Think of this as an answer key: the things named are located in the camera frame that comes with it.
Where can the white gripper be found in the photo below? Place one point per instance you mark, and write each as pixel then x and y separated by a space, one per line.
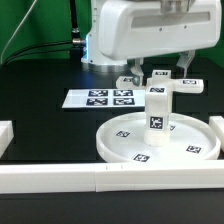
pixel 133 29

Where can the white cross-shaped table base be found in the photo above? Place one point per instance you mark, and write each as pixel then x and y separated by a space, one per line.
pixel 162 79

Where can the white round table top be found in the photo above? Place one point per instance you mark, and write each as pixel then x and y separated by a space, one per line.
pixel 130 138

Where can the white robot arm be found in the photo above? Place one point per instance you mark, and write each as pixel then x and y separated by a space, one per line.
pixel 93 58

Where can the white marker sheet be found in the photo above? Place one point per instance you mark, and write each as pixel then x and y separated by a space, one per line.
pixel 104 98

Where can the white front rail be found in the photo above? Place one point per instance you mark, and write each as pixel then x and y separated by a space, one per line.
pixel 49 178

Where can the white left bracket block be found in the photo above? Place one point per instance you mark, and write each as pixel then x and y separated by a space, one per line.
pixel 6 135

